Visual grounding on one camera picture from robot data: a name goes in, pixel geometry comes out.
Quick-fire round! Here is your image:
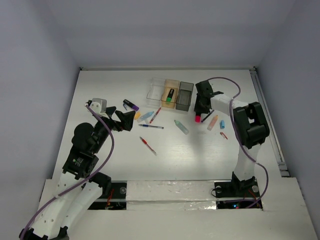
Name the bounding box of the dark grey plastic container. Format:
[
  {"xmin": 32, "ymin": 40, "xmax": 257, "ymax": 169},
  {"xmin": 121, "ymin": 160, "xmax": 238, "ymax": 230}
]
[{"xmin": 175, "ymin": 81, "xmax": 194, "ymax": 112}]

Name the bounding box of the aluminium rail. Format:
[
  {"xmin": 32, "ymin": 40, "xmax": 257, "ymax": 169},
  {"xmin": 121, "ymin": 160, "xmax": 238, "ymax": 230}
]
[{"xmin": 249, "ymin": 68, "xmax": 291, "ymax": 178}]

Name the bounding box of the green glue tube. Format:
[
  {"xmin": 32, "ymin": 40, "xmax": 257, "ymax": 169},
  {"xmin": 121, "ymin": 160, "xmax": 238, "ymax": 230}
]
[{"xmin": 174, "ymin": 120, "xmax": 189, "ymax": 135}]

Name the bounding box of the blue gel pen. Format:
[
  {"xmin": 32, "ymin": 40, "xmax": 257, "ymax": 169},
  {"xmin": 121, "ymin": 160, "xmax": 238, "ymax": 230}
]
[{"xmin": 138, "ymin": 124, "xmax": 164, "ymax": 130}]

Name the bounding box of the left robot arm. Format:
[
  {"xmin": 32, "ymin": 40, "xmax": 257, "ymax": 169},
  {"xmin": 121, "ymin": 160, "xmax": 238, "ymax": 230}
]
[{"xmin": 19, "ymin": 101, "xmax": 135, "ymax": 240}]

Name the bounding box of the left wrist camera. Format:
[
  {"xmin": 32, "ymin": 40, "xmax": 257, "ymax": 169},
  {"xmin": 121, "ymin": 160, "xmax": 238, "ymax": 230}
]
[{"xmin": 85, "ymin": 98, "xmax": 107, "ymax": 114}]

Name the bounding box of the dark purple pen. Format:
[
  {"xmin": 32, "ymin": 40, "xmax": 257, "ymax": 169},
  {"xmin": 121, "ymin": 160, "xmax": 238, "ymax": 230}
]
[{"xmin": 201, "ymin": 109, "xmax": 215, "ymax": 123}]

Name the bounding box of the green highlighter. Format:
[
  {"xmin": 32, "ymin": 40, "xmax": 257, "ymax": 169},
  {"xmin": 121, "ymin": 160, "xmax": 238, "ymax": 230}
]
[{"xmin": 165, "ymin": 88, "xmax": 175, "ymax": 103}]

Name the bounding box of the blue eraser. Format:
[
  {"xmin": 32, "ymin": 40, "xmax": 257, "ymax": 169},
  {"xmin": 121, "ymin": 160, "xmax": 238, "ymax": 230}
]
[{"xmin": 219, "ymin": 120, "xmax": 225, "ymax": 130}]

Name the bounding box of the red patterned pen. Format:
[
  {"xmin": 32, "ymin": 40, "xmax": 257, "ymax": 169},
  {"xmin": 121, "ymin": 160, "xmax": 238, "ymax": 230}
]
[{"xmin": 149, "ymin": 107, "xmax": 162, "ymax": 124}]

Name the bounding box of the orange glue tube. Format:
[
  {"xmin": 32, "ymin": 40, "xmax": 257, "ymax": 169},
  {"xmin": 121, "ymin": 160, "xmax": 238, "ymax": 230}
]
[{"xmin": 207, "ymin": 115, "xmax": 218, "ymax": 131}]

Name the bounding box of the pink highlighter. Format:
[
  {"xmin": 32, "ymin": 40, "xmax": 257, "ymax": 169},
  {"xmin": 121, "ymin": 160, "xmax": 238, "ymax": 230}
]
[{"xmin": 195, "ymin": 115, "xmax": 201, "ymax": 123}]

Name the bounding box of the blue glue tube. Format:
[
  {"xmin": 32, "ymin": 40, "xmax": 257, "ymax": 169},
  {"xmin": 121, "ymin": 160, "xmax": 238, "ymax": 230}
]
[{"xmin": 137, "ymin": 111, "xmax": 154, "ymax": 123}]

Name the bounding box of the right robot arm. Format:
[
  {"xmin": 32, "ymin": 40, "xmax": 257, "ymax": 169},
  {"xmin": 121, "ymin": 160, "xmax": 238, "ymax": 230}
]
[{"xmin": 194, "ymin": 77, "xmax": 270, "ymax": 196}]

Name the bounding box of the orange eraser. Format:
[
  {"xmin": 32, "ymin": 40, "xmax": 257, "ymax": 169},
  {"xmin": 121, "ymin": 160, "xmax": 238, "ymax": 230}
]
[{"xmin": 134, "ymin": 112, "xmax": 141, "ymax": 120}]

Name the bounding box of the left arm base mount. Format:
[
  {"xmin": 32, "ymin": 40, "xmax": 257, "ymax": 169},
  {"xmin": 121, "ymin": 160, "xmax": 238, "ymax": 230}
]
[{"xmin": 88, "ymin": 181, "xmax": 127, "ymax": 211}]

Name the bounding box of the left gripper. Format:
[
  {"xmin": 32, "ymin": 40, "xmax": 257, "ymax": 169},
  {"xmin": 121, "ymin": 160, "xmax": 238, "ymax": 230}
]
[{"xmin": 92, "ymin": 106, "xmax": 136, "ymax": 153}]

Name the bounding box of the orange plastic container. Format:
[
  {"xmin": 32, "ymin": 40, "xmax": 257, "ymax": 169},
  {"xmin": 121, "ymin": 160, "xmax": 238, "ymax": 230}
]
[{"xmin": 161, "ymin": 79, "xmax": 180, "ymax": 109}]

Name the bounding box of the clear plastic container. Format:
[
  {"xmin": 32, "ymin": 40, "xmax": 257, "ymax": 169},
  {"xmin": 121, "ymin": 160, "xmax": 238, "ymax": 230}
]
[{"xmin": 146, "ymin": 77, "xmax": 165, "ymax": 107}]

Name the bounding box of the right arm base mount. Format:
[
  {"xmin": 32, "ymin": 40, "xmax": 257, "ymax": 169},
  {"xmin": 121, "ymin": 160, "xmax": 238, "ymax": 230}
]
[{"xmin": 210, "ymin": 181, "xmax": 263, "ymax": 210}]

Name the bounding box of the red gel pen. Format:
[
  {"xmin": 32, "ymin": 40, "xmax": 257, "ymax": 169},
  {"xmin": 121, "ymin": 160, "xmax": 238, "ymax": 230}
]
[{"xmin": 139, "ymin": 136, "xmax": 157, "ymax": 156}]

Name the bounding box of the purple highlighter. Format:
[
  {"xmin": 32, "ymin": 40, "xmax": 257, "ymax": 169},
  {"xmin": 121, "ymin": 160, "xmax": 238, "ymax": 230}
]
[{"xmin": 123, "ymin": 99, "xmax": 140, "ymax": 111}]

